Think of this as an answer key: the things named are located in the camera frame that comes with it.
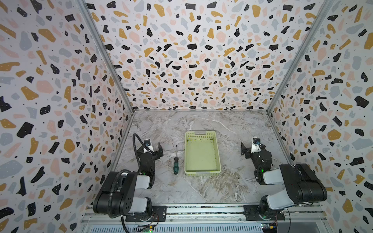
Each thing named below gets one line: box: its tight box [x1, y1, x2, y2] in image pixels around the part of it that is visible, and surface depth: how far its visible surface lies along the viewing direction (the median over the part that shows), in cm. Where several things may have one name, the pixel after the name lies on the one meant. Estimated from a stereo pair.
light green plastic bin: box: [184, 130, 222, 177], surface depth 99 cm
